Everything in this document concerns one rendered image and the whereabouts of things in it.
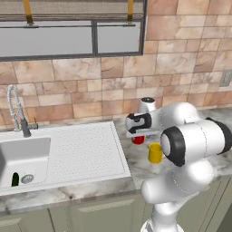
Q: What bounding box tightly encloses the red mug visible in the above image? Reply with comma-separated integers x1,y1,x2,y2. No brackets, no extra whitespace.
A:
131,135,146,146

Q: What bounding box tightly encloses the pale cupboard handle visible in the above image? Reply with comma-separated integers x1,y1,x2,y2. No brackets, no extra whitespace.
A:
78,199,135,214
0,217,15,228

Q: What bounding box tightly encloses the grey framed window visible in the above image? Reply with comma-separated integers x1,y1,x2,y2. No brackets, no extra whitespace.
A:
0,0,149,63

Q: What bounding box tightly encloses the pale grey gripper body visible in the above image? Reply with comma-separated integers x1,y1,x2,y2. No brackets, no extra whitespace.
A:
125,128,160,140

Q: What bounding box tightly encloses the yellow mug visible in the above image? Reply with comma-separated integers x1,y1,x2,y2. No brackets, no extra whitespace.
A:
147,142,167,165

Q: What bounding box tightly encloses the beige window blind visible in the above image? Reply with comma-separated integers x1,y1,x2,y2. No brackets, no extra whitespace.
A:
0,0,145,21

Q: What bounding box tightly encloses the white sink with drainboard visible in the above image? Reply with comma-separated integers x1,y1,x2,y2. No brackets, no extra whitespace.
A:
0,121,132,197

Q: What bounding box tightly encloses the grey wall socket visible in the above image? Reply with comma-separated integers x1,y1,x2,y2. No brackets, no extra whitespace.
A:
219,68,232,88

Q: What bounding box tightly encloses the orange blind strap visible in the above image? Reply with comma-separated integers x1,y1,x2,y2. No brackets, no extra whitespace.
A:
126,0,135,23
23,0,34,26

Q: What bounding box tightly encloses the grey spring tap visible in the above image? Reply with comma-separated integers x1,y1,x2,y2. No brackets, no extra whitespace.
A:
6,84,40,139

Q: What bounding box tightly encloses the pale green cupboard door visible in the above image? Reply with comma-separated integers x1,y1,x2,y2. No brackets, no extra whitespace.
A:
176,176,232,232
0,208,53,232
70,195,145,232

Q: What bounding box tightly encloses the dark green vegetable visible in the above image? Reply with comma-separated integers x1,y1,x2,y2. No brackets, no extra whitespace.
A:
11,171,20,188

